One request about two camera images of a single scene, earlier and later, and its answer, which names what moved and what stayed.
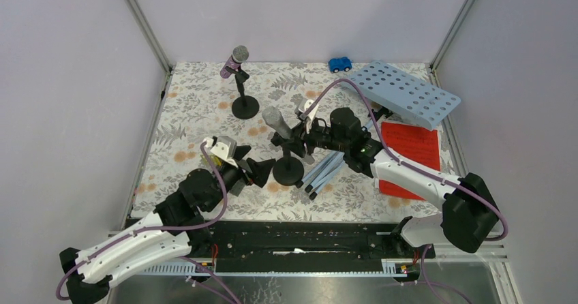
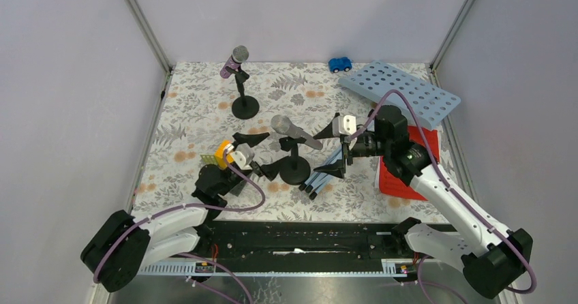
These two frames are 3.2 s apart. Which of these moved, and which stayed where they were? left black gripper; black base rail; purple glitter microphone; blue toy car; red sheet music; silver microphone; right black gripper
Moved: right black gripper; left black gripper; silver microphone
Stayed: purple glitter microphone; black base rail; blue toy car; red sheet music
